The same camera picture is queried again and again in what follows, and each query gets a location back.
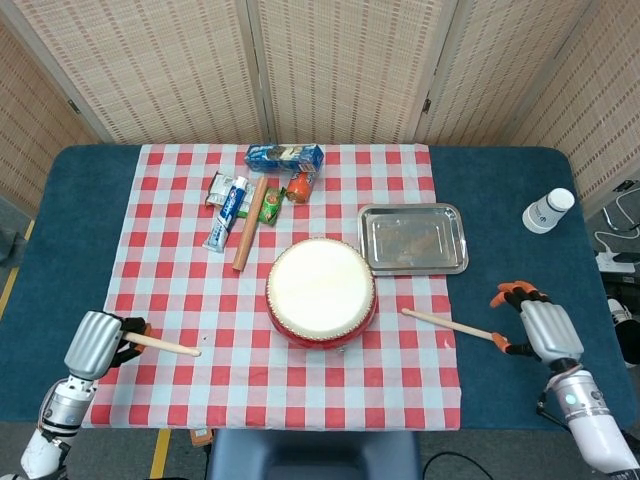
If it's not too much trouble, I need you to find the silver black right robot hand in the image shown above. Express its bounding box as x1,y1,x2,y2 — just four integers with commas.
489,280,585,365

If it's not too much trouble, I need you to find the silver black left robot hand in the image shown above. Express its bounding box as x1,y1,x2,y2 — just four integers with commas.
63,310,152,382

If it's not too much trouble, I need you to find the light wooden drumstick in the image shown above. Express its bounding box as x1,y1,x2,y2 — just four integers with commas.
122,331,203,358
401,308,501,345

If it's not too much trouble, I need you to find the red drum with white skin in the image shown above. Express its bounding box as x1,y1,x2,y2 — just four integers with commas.
264,237,377,351

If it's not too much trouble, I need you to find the white black shoe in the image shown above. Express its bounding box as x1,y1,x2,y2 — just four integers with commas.
607,298,640,346

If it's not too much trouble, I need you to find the white power strip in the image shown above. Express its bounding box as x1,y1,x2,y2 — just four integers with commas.
597,249,640,274

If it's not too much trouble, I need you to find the white plastic bottle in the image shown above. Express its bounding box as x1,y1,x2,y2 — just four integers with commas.
521,187,576,235

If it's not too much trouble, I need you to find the stainless steel tray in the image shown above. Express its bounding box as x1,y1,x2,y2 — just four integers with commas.
356,202,470,277

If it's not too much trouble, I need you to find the red white checkered tablecloth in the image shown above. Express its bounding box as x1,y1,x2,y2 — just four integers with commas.
79,143,462,432

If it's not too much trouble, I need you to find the white blue toothpaste tube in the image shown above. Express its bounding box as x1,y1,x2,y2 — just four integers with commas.
202,175,251,255

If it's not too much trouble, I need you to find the wooden rolling pin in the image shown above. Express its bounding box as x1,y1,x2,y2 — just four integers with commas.
231,175,269,273

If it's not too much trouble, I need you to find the silver brown foil packet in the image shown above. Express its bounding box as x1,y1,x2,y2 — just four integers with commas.
204,171,236,207

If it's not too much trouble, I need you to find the green snack packet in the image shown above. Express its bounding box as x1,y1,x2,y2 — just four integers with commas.
237,186,285,226

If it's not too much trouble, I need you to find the dark blue chair seat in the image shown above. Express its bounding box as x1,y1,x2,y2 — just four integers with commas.
207,428,422,480

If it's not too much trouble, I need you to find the orange snack packet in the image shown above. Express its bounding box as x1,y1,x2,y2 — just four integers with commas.
285,169,317,205

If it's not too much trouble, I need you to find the blue cookie package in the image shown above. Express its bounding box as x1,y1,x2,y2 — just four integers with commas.
243,143,325,174

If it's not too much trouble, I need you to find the woven bamboo folding screen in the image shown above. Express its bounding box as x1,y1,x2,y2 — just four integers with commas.
0,0,640,216

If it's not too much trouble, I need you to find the chrome metal tube frame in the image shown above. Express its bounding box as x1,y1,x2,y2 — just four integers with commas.
602,189,640,232

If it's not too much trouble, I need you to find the black cable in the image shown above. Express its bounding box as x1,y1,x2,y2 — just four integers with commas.
422,451,494,480

